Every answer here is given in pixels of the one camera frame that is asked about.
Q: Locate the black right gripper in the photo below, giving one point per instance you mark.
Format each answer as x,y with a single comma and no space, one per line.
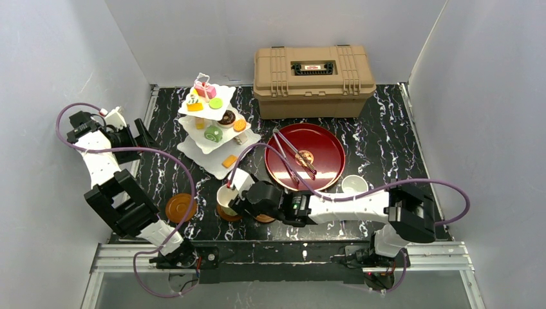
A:
238,205

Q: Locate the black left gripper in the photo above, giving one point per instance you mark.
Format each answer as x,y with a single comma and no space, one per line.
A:
136,136

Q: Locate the pale green ceramic mug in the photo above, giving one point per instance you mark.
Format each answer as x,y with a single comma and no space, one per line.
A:
224,196

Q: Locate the orange square cake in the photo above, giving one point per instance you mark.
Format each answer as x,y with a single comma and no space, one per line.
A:
229,161

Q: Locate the yellow cake slice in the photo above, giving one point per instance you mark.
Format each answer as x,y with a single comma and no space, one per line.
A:
194,104

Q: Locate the red round tray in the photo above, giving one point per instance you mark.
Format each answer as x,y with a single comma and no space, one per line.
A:
321,147

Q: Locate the green swirl roll cake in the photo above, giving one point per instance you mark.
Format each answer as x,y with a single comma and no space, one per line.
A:
213,133

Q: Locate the orange round cookie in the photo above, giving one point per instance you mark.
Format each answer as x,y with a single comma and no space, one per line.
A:
239,125

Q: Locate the white three-tier dessert stand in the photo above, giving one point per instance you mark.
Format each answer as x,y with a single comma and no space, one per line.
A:
205,153

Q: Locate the pink cake with cherry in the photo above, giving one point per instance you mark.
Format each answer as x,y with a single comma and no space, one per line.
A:
205,90

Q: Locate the brown wooden coaster stack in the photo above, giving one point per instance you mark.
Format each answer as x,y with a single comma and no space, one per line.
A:
178,207

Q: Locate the green round macaron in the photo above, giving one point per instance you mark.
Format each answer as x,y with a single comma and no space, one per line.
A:
215,103

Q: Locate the chocolate glazed donut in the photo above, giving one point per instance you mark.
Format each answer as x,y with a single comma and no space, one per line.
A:
228,119

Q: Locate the white mug blue base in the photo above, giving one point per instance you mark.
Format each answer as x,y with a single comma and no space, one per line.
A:
354,184

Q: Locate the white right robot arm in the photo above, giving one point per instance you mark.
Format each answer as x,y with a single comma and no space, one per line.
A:
405,211

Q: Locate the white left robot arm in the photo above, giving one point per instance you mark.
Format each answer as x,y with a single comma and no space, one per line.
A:
115,194

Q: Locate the tan plastic toolbox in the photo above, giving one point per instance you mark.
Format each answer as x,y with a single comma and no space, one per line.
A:
320,82

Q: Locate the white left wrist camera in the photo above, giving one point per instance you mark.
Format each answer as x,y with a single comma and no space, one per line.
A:
113,118

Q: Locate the black base frame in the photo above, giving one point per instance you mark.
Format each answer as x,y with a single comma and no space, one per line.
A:
266,261

